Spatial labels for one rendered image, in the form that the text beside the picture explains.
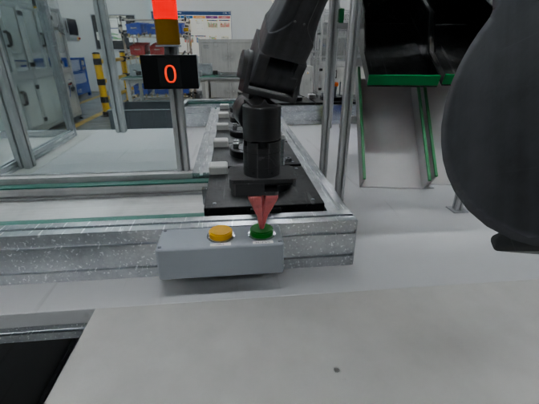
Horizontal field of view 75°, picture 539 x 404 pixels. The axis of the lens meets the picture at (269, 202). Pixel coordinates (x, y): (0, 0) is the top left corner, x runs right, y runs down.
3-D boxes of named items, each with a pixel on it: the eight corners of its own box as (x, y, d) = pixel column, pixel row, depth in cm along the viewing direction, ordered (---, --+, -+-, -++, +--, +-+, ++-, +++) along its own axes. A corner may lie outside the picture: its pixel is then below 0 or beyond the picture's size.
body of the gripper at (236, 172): (229, 176, 59) (228, 132, 56) (289, 175, 60) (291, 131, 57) (229, 191, 53) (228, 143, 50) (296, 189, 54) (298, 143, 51)
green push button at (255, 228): (274, 243, 59) (274, 232, 59) (250, 244, 59) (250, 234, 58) (271, 232, 63) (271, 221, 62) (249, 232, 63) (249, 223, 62)
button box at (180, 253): (283, 273, 60) (284, 242, 58) (159, 280, 58) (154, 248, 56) (278, 251, 67) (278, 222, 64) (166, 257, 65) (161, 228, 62)
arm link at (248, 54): (245, 48, 46) (305, 63, 49) (232, 46, 56) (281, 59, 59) (228, 137, 50) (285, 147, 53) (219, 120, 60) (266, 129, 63)
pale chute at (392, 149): (423, 189, 73) (431, 179, 68) (358, 187, 73) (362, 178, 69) (411, 79, 83) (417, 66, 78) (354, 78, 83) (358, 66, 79)
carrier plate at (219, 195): (324, 212, 71) (325, 202, 70) (204, 217, 69) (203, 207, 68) (301, 172, 93) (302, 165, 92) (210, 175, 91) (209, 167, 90)
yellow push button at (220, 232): (233, 245, 59) (232, 235, 58) (208, 246, 58) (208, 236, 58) (233, 233, 62) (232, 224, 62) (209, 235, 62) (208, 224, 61)
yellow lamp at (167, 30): (179, 44, 75) (176, 18, 73) (155, 44, 75) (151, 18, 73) (181, 44, 80) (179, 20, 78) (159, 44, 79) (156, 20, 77)
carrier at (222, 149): (301, 171, 94) (302, 124, 89) (210, 174, 92) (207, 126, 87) (287, 147, 116) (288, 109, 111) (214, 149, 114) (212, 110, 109)
